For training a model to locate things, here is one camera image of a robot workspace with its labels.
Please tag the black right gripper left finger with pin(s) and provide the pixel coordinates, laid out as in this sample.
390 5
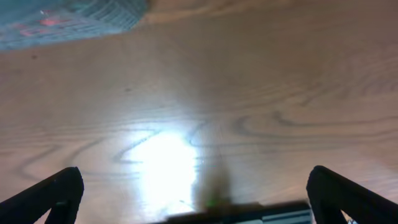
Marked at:
59 194

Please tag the grey plastic basket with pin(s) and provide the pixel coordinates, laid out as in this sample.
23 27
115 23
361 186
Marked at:
30 23

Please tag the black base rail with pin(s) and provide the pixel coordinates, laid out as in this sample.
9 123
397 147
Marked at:
294 212

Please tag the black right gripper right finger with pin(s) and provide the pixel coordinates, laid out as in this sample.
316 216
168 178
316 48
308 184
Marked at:
331 195

